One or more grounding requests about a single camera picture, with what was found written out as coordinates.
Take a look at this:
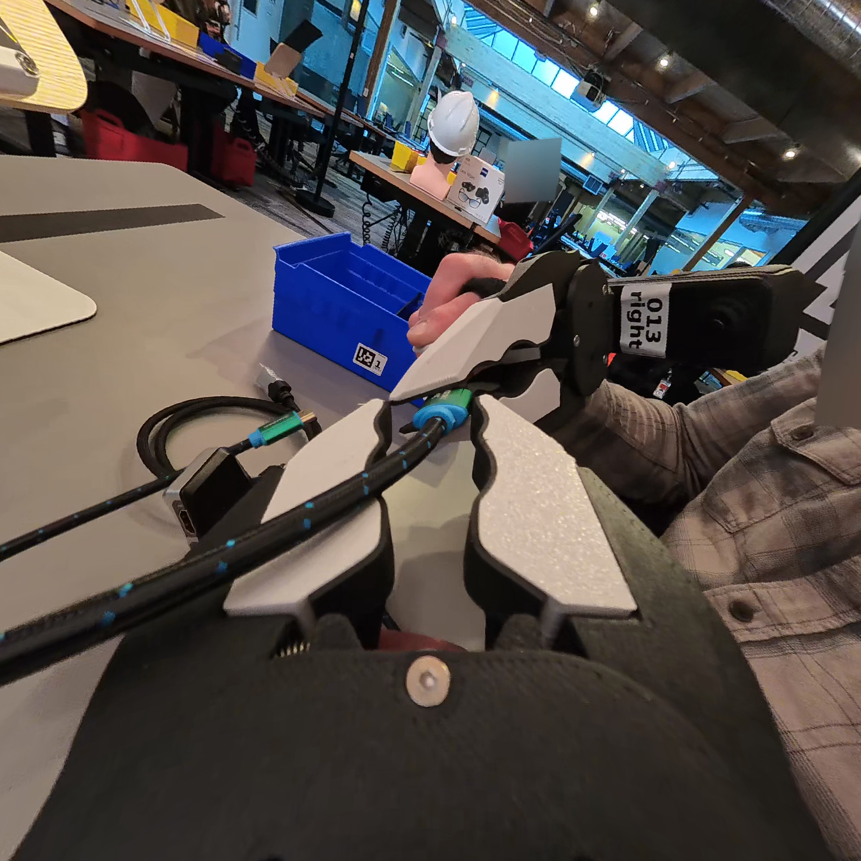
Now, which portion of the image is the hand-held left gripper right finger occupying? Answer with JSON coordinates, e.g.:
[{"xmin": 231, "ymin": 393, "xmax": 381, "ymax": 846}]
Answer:
[{"xmin": 465, "ymin": 395, "xmax": 639, "ymax": 622}]

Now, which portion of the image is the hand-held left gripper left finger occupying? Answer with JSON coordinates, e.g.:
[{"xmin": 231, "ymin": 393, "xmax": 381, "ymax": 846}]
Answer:
[{"xmin": 222, "ymin": 400, "xmax": 395, "ymax": 622}]

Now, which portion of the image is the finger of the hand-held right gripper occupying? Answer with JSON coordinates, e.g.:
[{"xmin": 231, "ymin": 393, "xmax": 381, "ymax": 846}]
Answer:
[
  {"xmin": 391, "ymin": 276, "xmax": 561, "ymax": 403},
  {"xmin": 505, "ymin": 364, "xmax": 567, "ymax": 433}
]

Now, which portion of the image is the black hdmi switch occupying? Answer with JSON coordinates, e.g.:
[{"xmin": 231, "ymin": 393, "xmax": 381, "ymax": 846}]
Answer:
[{"xmin": 165, "ymin": 448, "xmax": 254, "ymax": 543}]

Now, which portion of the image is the person's right forearm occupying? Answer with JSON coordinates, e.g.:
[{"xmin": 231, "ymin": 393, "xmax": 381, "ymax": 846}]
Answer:
[{"xmin": 552, "ymin": 353, "xmax": 861, "ymax": 539}]

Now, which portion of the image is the person's right hand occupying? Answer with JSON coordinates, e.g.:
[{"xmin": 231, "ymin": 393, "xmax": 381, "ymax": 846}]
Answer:
[{"xmin": 407, "ymin": 253, "xmax": 520, "ymax": 349}]

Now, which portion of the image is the white printed box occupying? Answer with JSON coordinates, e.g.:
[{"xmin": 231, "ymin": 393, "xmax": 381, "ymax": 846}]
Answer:
[{"xmin": 444, "ymin": 155, "xmax": 509, "ymax": 227}]

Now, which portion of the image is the pink mannequin head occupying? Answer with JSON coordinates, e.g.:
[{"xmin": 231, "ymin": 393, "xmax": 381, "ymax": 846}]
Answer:
[{"xmin": 411, "ymin": 155, "xmax": 460, "ymax": 204}]

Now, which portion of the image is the blue plastic bin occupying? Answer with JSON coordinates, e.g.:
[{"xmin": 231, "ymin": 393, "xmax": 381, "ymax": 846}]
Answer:
[{"xmin": 272, "ymin": 233, "xmax": 435, "ymax": 395}]

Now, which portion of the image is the wooden desk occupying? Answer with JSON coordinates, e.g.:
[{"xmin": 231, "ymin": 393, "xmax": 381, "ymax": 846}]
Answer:
[{"xmin": 350, "ymin": 148, "xmax": 528, "ymax": 273}]

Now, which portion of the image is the white hard hat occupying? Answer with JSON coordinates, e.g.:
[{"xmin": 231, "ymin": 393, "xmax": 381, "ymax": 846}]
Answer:
[{"xmin": 428, "ymin": 91, "xmax": 483, "ymax": 160}]

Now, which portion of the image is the black floor lamp pole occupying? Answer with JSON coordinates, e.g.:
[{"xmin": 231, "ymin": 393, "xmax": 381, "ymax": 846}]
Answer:
[{"xmin": 296, "ymin": 0, "xmax": 374, "ymax": 219}]

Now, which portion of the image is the white laptop stand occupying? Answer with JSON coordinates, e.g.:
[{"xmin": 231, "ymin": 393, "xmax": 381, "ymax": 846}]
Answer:
[{"xmin": 0, "ymin": 48, "xmax": 99, "ymax": 348}]

